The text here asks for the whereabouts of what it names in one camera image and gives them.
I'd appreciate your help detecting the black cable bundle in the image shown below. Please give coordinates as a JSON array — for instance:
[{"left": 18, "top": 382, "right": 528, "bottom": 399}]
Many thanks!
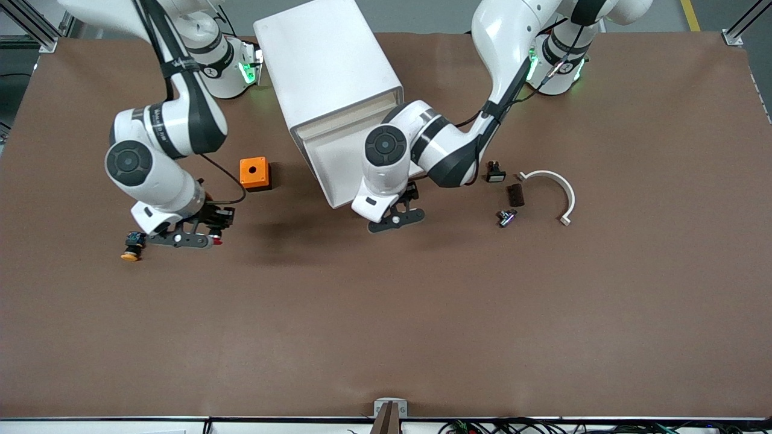
[{"left": 437, "top": 418, "right": 772, "bottom": 434}]

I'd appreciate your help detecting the brown table mat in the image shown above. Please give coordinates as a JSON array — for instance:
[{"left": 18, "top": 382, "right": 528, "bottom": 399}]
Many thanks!
[{"left": 0, "top": 30, "right": 772, "bottom": 421}]

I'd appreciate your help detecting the orange box with hole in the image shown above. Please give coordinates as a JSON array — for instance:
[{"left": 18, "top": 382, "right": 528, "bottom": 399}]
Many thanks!
[{"left": 239, "top": 157, "right": 272, "bottom": 192}]

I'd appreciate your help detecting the aluminium frame post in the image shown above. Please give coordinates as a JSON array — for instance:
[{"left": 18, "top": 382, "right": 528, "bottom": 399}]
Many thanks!
[
  {"left": 722, "top": 0, "right": 772, "bottom": 48},
  {"left": 0, "top": 0, "right": 83, "bottom": 52}
]

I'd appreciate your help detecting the white semicircular pipe clamp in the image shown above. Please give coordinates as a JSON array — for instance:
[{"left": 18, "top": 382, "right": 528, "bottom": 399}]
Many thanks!
[{"left": 516, "top": 170, "right": 576, "bottom": 227}]

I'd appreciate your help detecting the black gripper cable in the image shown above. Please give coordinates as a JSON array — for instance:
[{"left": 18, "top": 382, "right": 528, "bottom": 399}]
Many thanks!
[
  {"left": 136, "top": 0, "right": 247, "bottom": 206},
  {"left": 452, "top": 0, "right": 599, "bottom": 130}
]

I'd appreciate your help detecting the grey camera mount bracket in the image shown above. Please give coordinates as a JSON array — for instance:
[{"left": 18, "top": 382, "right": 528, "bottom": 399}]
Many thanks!
[{"left": 371, "top": 397, "right": 410, "bottom": 434}]

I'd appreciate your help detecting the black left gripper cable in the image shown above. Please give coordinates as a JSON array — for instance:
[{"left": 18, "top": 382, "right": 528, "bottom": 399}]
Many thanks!
[{"left": 452, "top": 0, "right": 599, "bottom": 130}]

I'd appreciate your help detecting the white table edge rail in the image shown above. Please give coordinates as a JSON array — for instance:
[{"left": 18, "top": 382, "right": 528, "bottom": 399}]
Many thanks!
[{"left": 0, "top": 416, "right": 772, "bottom": 434}]

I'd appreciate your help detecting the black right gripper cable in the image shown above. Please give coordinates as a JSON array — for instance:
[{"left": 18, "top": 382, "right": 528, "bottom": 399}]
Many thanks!
[{"left": 136, "top": 0, "right": 247, "bottom": 206}]

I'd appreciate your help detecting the yellow push button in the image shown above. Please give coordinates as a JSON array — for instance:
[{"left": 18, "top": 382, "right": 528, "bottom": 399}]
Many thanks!
[{"left": 120, "top": 231, "right": 148, "bottom": 262}]

